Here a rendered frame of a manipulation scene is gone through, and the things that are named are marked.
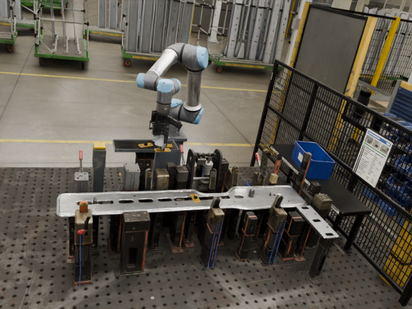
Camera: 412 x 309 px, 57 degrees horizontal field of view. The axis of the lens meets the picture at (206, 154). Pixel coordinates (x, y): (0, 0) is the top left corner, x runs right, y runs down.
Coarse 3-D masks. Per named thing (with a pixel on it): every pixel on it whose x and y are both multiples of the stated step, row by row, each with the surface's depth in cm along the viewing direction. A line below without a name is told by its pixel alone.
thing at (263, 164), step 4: (264, 152) 226; (268, 152) 224; (264, 156) 228; (268, 156) 225; (264, 160) 229; (264, 164) 230; (260, 168) 230; (264, 168) 231; (260, 172) 230; (264, 172) 231; (260, 176) 230; (264, 176) 231
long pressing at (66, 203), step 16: (112, 192) 198; (128, 192) 201; (144, 192) 204; (160, 192) 207; (176, 192) 209; (192, 192) 212; (240, 192) 220; (256, 192) 223; (272, 192) 226; (288, 192) 229; (64, 208) 180; (96, 208) 184; (112, 208) 186; (128, 208) 188; (144, 208) 190; (160, 208) 193; (176, 208) 195; (192, 208) 198; (208, 208) 201; (224, 208) 204; (240, 208) 206; (256, 208) 208
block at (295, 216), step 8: (288, 216) 212; (296, 216) 210; (288, 224) 212; (296, 224) 207; (288, 232) 212; (296, 232) 210; (280, 240) 220; (288, 240) 213; (296, 240) 214; (280, 248) 220; (288, 248) 215; (280, 256) 219; (288, 256) 218
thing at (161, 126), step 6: (156, 114) 184; (162, 114) 183; (168, 114) 185; (150, 120) 189; (156, 120) 185; (162, 120) 187; (156, 126) 185; (162, 126) 186; (168, 126) 188; (156, 132) 187; (162, 132) 189
